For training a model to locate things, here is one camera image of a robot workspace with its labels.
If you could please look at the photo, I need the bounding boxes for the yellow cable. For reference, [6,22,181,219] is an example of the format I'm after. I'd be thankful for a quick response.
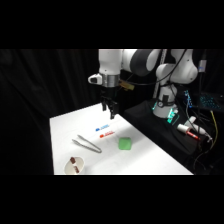
[209,109,220,142]

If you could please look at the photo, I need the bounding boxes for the black curtain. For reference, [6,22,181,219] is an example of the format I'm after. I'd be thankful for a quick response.
[0,49,101,176]

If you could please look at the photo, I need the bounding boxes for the blue lit keyboard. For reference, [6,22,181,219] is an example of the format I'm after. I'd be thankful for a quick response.
[198,93,223,111]

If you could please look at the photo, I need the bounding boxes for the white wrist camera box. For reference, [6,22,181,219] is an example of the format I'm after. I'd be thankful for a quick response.
[87,73,103,85]

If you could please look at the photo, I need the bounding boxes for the green light device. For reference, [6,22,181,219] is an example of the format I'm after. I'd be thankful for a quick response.
[166,107,180,125]

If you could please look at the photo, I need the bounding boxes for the blue pen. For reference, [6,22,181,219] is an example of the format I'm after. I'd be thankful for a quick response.
[94,124,111,132]

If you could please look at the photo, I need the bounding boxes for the tan wrist connector block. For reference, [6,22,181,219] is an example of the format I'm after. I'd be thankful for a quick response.
[118,79,136,91]

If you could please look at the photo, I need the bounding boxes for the white box with blue light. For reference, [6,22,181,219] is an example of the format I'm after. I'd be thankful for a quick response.
[198,60,207,74]

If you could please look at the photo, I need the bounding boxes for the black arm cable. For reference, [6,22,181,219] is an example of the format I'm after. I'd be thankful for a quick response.
[128,49,189,87]

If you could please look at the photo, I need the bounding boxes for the green sponge block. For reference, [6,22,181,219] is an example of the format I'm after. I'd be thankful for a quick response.
[117,136,134,152]

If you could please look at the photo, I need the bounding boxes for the blue lit strip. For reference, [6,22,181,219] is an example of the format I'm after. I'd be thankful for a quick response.
[183,89,195,110]

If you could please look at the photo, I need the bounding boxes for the metal tongs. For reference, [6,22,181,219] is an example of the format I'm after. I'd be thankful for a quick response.
[71,134,103,154]

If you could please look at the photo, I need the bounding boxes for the black robot stand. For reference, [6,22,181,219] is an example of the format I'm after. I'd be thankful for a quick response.
[122,98,203,165]

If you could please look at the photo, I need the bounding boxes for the white paper bowl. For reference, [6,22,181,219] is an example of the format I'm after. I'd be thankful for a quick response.
[63,156,86,176]

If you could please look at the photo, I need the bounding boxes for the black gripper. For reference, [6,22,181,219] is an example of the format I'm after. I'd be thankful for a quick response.
[99,85,119,121]

